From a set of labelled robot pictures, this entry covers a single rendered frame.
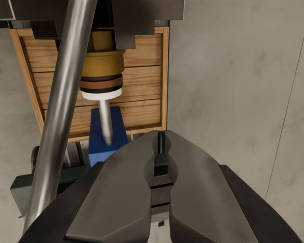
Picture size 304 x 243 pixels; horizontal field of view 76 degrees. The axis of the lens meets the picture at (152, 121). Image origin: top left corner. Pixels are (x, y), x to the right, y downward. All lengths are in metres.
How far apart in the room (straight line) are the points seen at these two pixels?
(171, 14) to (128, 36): 0.07
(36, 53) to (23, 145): 1.27
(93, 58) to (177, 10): 0.14
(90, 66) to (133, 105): 0.30
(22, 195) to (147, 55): 0.55
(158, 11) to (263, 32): 1.61
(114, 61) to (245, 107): 1.79
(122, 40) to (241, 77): 1.62
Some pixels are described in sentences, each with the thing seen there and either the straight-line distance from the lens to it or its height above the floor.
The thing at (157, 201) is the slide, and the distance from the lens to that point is 0.72.
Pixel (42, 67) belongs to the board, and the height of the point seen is 0.88.
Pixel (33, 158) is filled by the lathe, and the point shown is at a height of 0.75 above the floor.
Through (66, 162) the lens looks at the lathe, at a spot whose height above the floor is 0.86.
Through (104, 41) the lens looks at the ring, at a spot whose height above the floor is 1.11.
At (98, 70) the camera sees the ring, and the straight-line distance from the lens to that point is 0.31.
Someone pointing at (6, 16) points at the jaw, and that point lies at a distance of 0.24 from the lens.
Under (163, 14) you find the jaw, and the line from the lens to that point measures 0.33.
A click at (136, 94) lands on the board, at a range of 0.58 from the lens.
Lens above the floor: 1.43
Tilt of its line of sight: 60 degrees down
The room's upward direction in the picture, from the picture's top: 151 degrees clockwise
